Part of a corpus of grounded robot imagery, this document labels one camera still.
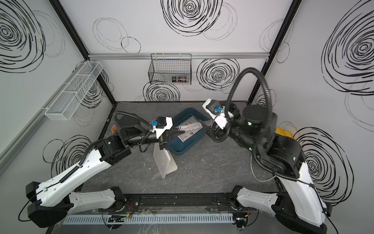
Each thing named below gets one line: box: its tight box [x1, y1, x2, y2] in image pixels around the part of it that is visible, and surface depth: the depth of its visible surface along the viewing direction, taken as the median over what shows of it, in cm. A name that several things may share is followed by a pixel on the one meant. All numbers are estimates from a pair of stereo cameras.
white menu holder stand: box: [152, 142, 178, 179], surface depth 86 cm
